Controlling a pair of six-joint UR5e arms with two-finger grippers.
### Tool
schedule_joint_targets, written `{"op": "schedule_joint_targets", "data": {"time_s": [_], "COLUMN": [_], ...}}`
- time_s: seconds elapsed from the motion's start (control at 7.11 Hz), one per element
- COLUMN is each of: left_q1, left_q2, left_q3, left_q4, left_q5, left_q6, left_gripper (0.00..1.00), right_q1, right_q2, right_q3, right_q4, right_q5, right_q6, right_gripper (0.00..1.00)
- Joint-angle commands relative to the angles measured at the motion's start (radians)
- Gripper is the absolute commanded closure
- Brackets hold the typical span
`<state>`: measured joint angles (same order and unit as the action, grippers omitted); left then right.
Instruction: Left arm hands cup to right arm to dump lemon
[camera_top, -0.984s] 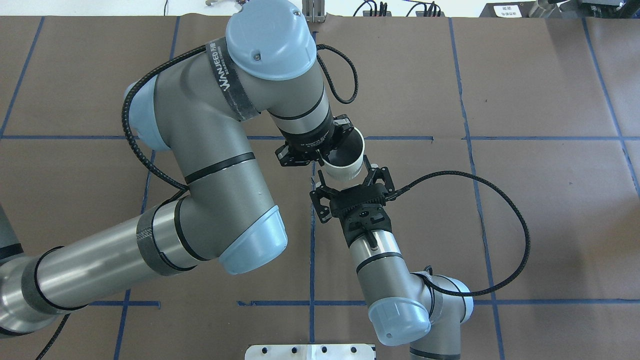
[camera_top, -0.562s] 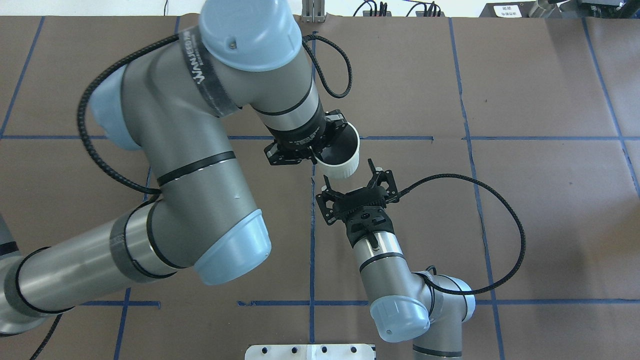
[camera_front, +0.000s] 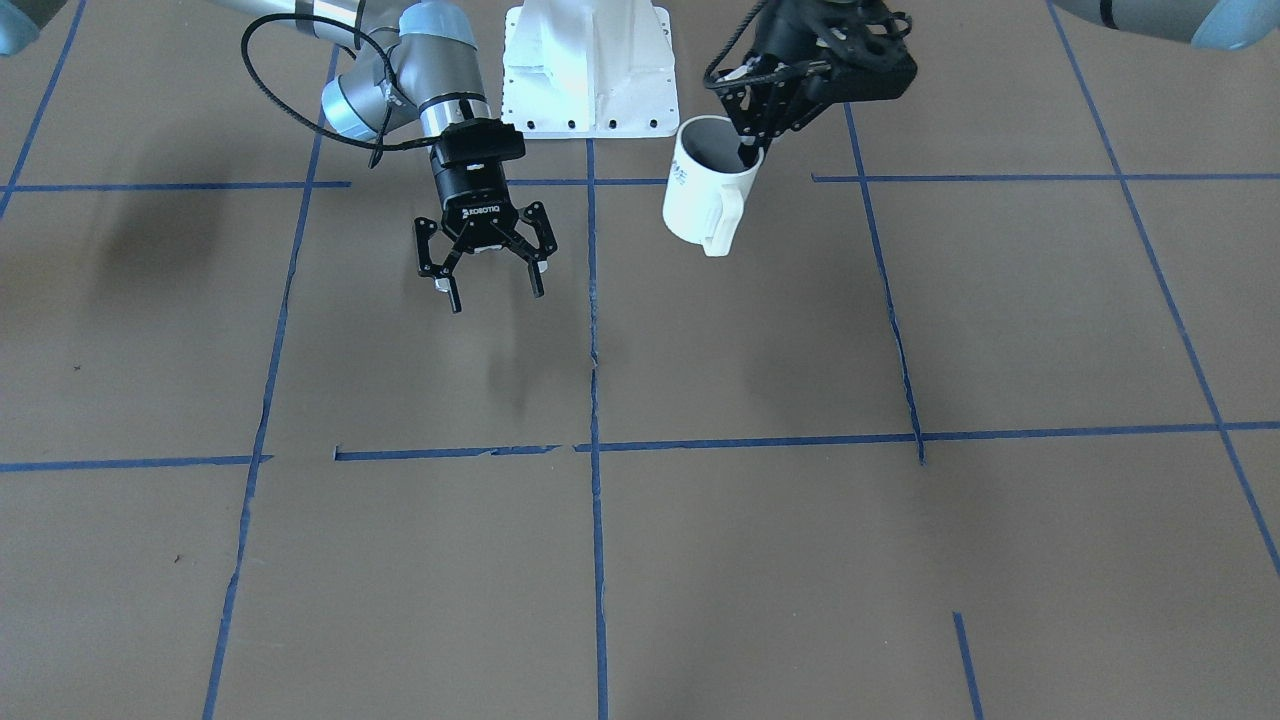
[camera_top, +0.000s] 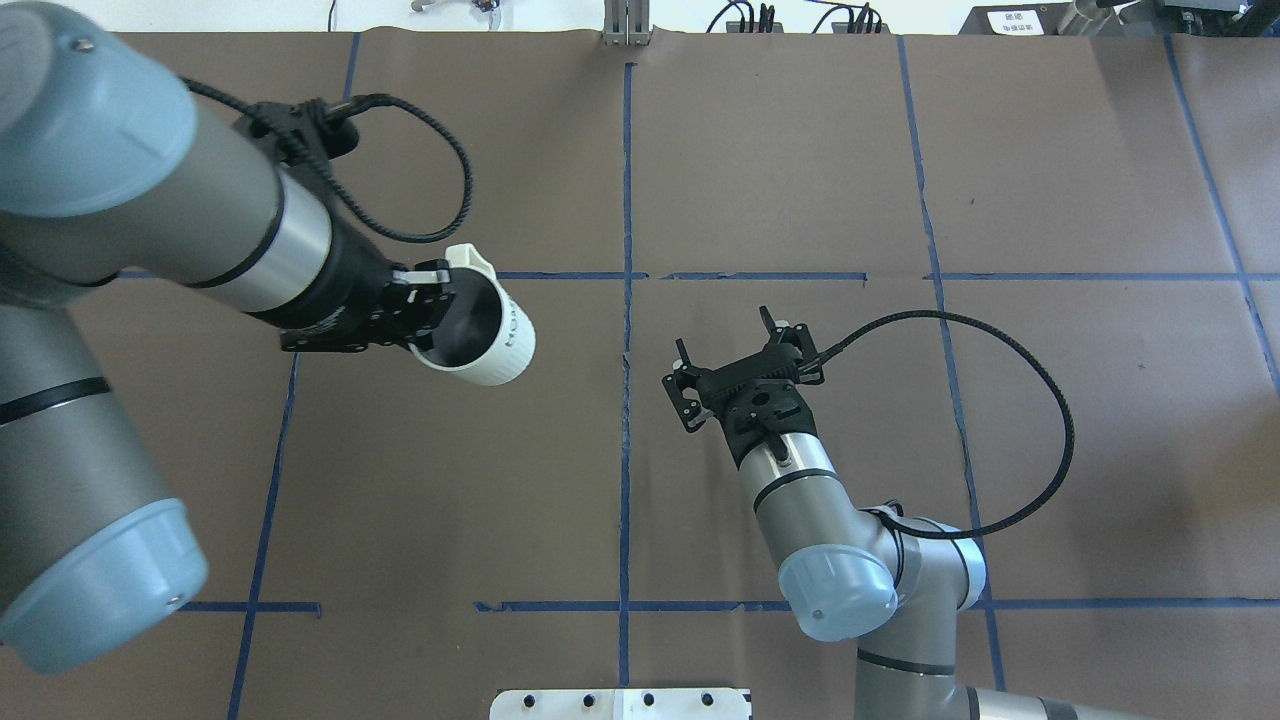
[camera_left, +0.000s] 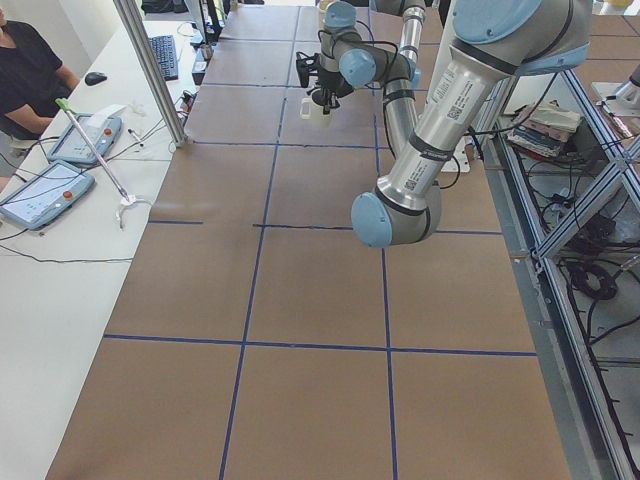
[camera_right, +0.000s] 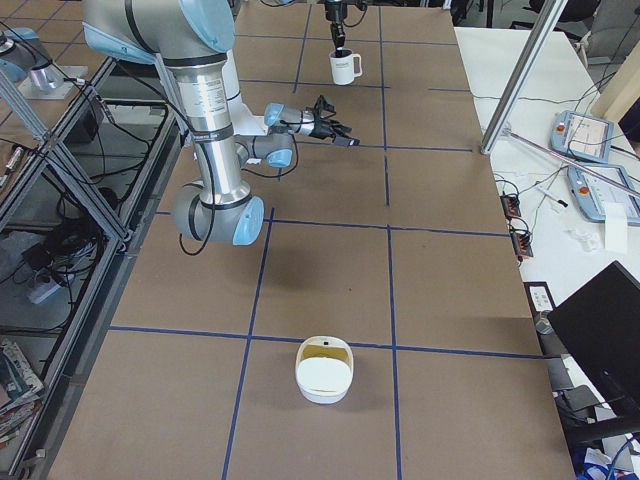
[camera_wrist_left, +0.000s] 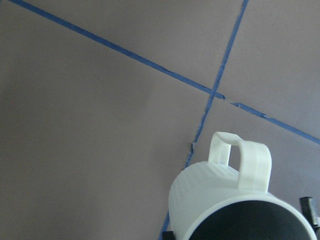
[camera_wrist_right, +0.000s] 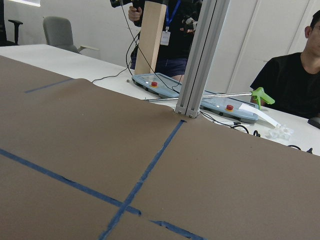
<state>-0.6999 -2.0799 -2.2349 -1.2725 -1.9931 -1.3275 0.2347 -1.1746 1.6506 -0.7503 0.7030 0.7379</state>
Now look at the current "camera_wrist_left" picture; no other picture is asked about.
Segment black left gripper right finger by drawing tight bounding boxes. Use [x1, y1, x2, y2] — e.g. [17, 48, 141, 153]
[299, 196, 320, 228]

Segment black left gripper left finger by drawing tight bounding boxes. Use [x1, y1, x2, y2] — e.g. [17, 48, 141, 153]
[161, 231, 175, 240]

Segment white mug with handle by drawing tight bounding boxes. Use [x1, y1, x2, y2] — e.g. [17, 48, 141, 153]
[168, 132, 316, 240]

